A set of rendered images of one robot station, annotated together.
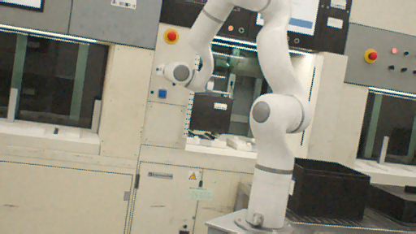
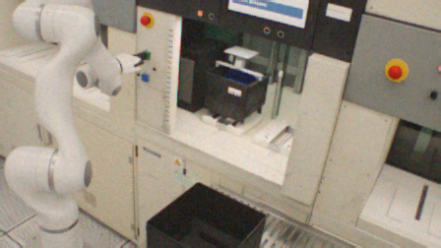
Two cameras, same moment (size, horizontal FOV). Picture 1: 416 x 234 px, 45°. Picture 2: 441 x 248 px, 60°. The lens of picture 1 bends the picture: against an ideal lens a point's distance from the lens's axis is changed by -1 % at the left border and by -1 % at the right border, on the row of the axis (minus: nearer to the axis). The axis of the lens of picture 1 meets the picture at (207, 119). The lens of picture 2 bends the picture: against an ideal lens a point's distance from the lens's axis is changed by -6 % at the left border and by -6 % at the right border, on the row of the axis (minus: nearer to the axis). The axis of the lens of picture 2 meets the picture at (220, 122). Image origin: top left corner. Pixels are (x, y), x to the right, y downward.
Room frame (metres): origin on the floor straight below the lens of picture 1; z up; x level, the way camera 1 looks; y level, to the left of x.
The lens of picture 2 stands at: (1.28, -1.14, 1.79)
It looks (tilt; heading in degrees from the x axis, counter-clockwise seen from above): 29 degrees down; 45
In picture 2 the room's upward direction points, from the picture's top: 6 degrees clockwise
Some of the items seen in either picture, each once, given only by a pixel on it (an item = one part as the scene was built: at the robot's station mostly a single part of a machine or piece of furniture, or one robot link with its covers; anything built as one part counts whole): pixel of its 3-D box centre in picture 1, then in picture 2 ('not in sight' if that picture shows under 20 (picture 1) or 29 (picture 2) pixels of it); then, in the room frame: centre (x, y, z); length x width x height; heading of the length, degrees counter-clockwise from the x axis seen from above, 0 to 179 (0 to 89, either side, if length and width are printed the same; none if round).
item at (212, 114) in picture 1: (205, 106); (237, 85); (2.54, 0.02, 1.06); 0.24 x 0.20 x 0.32; 105
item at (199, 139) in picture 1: (201, 138); (232, 117); (2.54, 0.02, 0.89); 0.22 x 0.21 x 0.04; 15
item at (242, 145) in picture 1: (250, 145); (283, 137); (2.60, -0.24, 0.89); 0.22 x 0.21 x 0.04; 15
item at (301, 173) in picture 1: (318, 186); (206, 238); (1.95, -0.47, 0.85); 0.28 x 0.28 x 0.17; 14
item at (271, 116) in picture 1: (274, 132); (42, 185); (1.55, -0.21, 1.07); 0.19 x 0.12 x 0.24; 138
